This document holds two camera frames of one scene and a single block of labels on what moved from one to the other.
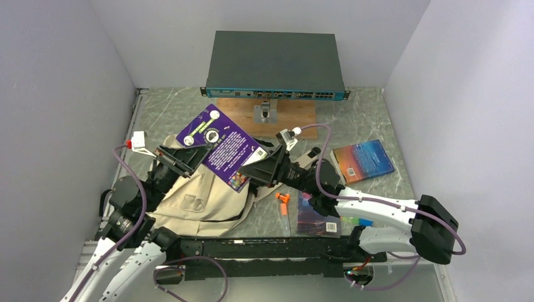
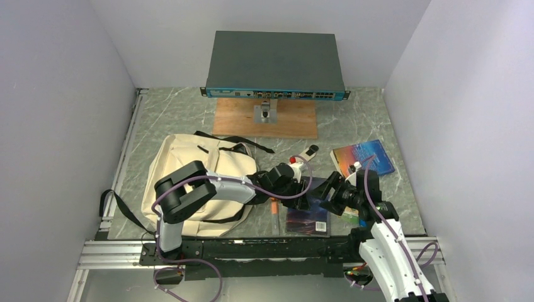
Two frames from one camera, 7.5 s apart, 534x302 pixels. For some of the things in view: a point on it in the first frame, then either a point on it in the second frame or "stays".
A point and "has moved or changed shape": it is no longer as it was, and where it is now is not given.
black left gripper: [187, 160] → [297, 202]
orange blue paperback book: [361, 162] stays
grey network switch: [289, 65] stays
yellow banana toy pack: [350, 220] stays
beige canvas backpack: [206, 204] has moved or changed shape
